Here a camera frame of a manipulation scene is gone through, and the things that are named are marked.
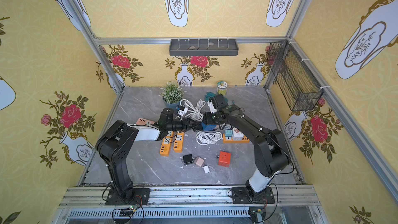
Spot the black plug adapter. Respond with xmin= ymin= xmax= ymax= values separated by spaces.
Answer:
xmin=182 ymin=154 xmax=194 ymax=166

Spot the white patterned plug adapter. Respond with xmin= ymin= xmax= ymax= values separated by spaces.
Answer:
xmin=232 ymin=128 xmax=244 ymax=141

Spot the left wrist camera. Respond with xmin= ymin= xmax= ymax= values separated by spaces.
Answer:
xmin=158 ymin=108 xmax=188 ymax=125

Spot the orange power strip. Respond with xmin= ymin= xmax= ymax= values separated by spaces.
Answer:
xmin=173 ymin=132 xmax=184 ymax=153
xmin=223 ymin=133 xmax=251 ymax=144
xmin=160 ymin=131 xmax=175 ymax=157

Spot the grey wall shelf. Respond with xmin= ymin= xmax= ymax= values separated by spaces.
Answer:
xmin=169 ymin=38 xmax=239 ymax=57

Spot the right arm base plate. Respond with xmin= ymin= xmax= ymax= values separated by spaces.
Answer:
xmin=230 ymin=187 xmax=276 ymax=204

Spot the teal plug adapter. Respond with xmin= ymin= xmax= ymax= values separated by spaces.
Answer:
xmin=224 ymin=129 xmax=233 ymax=138

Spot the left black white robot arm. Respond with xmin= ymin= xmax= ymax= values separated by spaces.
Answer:
xmin=95 ymin=118 xmax=203 ymax=205

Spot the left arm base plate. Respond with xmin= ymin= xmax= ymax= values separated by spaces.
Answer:
xmin=105 ymin=188 xmax=150 ymax=206

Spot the blue cube adapter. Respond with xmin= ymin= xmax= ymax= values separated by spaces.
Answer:
xmin=202 ymin=123 xmax=217 ymax=132

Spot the red cube adapter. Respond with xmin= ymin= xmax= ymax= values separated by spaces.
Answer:
xmin=218 ymin=151 xmax=232 ymax=168

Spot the potted green plant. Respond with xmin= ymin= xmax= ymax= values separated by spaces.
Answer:
xmin=159 ymin=82 xmax=184 ymax=108

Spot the pink plug adapter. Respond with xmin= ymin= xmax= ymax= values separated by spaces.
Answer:
xmin=194 ymin=157 xmax=205 ymax=167

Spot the small white plug adapter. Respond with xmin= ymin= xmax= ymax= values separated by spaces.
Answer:
xmin=203 ymin=166 xmax=210 ymax=174

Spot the pink power strip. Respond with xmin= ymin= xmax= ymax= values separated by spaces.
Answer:
xmin=136 ymin=118 xmax=155 ymax=125

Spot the white coiled cable front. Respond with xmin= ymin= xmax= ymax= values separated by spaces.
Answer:
xmin=195 ymin=131 xmax=224 ymax=146

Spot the white cable bundle left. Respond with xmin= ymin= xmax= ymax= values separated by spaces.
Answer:
xmin=178 ymin=99 xmax=207 ymax=122

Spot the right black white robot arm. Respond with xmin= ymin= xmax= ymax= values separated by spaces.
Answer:
xmin=203 ymin=105 xmax=292 ymax=193

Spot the green glove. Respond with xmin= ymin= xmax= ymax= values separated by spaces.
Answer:
xmin=204 ymin=92 xmax=216 ymax=102

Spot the black wire basket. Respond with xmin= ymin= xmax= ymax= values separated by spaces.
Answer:
xmin=271 ymin=41 xmax=323 ymax=112

